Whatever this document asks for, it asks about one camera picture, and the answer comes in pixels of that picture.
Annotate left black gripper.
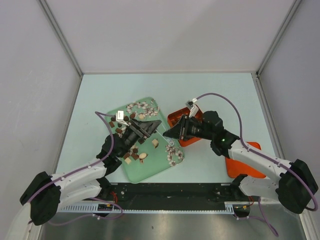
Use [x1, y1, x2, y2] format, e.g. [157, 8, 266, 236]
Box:
[117, 117, 161, 158]

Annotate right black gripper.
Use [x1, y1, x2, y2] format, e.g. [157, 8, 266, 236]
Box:
[163, 114, 214, 141]

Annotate grey plastic tweezers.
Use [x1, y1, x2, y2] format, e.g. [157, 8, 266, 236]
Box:
[156, 130, 175, 146]

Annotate orange chocolate box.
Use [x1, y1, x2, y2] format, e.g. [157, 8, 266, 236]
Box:
[166, 104, 204, 148]

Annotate white square chocolate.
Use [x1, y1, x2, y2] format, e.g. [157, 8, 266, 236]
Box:
[152, 139, 159, 148]

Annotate green floral tray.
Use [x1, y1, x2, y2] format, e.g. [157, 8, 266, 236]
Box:
[107, 97, 185, 184]

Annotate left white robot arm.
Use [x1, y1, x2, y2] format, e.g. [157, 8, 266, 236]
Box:
[19, 119, 162, 226]

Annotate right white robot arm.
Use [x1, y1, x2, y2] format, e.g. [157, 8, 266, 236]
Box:
[163, 111, 319, 214]

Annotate dark square chocolate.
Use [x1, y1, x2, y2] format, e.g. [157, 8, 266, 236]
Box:
[138, 138, 145, 145]

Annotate white swirl oval chocolate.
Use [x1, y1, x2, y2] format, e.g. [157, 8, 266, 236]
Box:
[139, 153, 148, 160]

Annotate brown square chocolate low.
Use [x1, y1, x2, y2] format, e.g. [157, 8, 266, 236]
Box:
[131, 153, 139, 160]

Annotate white square chocolate low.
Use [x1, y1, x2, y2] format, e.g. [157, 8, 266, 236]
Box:
[124, 157, 132, 165]

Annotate orange box lid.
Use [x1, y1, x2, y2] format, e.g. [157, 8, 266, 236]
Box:
[225, 157, 266, 179]

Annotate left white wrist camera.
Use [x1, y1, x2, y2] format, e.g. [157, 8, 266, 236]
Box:
[115, 110, 129, 126]

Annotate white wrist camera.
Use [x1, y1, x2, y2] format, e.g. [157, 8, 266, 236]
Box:
[185, 98, 199, 118]
[115, 110, 129, 126]

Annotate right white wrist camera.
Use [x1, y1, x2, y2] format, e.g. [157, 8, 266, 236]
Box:
[185, 98, 199, 118]

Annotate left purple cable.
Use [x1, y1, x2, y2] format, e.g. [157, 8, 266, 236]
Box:
[26, 111, 125, 226]

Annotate purple cable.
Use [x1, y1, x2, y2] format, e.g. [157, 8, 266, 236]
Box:
[192, 92, 317, 237]
[26, 111, 125, 226]

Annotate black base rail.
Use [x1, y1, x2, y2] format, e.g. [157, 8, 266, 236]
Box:
[98, 183, 242, 211]

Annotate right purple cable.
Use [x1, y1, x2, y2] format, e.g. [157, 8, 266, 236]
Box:
[192, 92, 317, 237]

